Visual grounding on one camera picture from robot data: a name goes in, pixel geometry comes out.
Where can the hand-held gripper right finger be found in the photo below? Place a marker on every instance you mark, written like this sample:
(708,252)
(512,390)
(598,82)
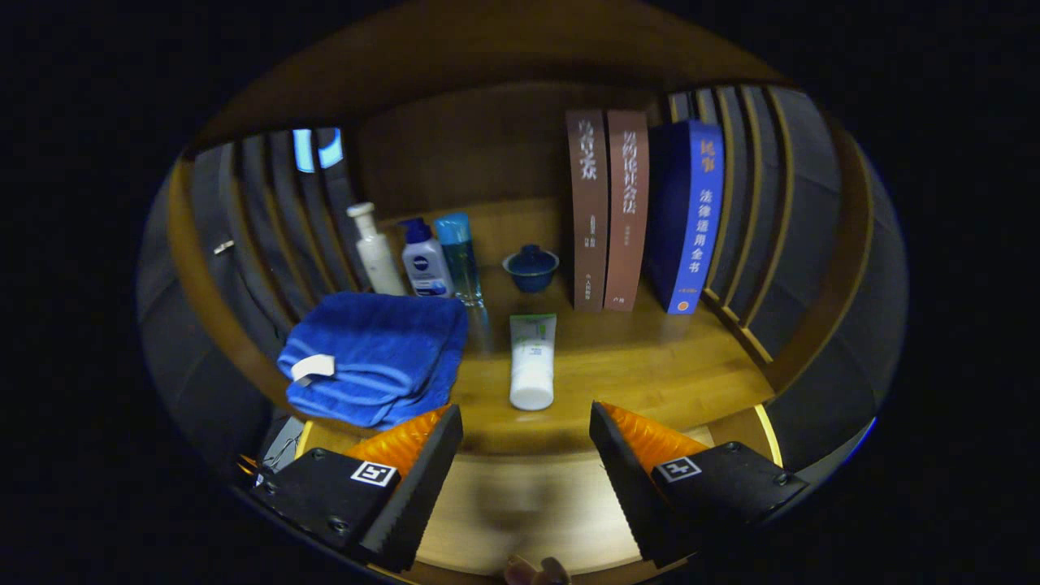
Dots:
(630,479)

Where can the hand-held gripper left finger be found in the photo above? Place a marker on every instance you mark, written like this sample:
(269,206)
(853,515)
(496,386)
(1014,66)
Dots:
(418,479)

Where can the white tube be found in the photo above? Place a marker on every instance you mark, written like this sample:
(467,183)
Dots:
(532,366)

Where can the wooden countertop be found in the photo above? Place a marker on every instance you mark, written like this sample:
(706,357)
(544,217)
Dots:
(634,366)

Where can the wooden cabinet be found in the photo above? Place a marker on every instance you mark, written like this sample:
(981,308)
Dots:
(487,146)

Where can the blue folded towel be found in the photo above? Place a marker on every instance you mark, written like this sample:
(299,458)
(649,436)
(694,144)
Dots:
(382,349)

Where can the white bottle with blue cap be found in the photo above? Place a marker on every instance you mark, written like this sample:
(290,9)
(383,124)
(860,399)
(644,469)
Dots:
(426,268)

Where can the white pump bottle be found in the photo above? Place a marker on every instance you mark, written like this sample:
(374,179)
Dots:
(378,256)

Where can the blue lidded bowl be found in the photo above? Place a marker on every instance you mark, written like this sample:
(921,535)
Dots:
(530,272)

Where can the teal bottle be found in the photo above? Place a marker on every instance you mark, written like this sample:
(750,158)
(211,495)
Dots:
(461,252)

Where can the blue book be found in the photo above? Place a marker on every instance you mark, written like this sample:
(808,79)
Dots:
(695,219)

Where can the reddish brown book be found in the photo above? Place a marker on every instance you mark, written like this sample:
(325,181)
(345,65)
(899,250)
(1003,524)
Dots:
(627,211)

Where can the dark brown book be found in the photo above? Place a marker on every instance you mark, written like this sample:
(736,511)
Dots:
(588,211)

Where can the silver clip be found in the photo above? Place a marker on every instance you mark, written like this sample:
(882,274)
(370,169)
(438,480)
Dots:
(223,246)

